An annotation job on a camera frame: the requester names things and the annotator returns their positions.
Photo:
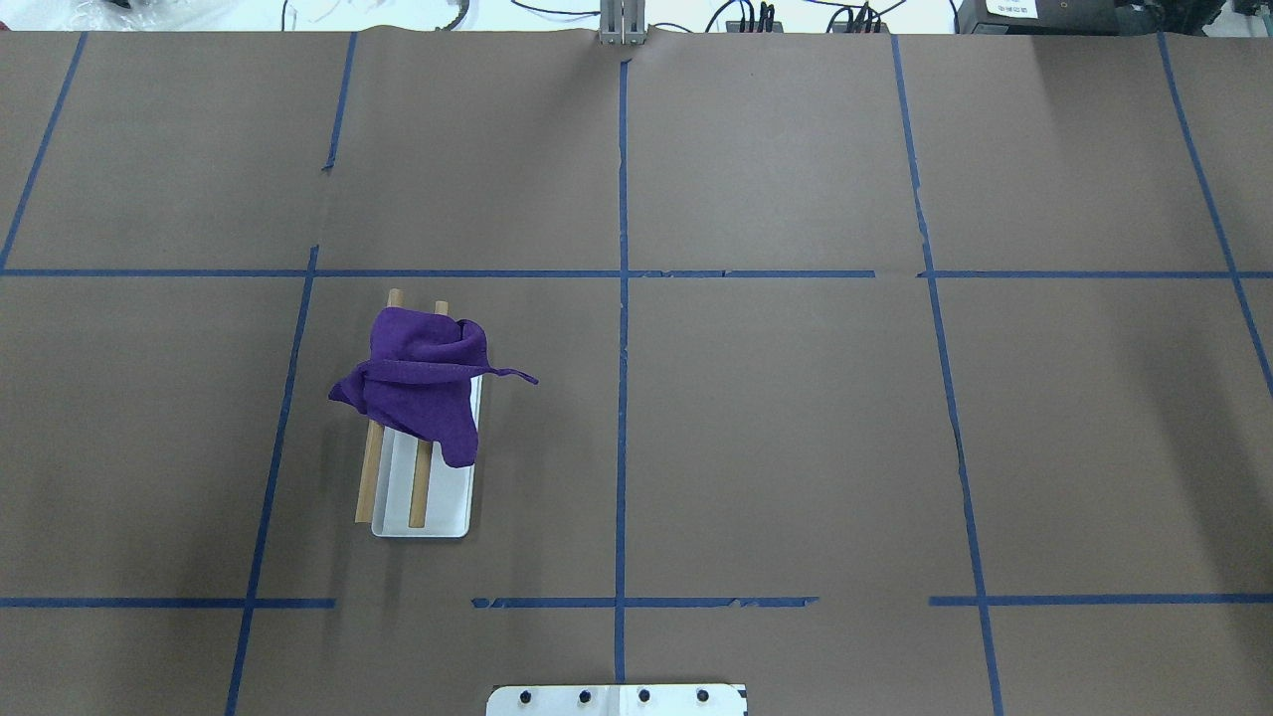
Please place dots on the purple towel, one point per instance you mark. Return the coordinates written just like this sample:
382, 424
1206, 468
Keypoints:
417, 379

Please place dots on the wooden rack bar inner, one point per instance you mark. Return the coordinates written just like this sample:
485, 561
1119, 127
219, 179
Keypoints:
420, 485

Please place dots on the white rack base tray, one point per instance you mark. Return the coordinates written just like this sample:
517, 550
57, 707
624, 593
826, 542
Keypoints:
447, 507

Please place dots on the aluminium frame post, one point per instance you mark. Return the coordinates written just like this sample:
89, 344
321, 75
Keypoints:
622, 22

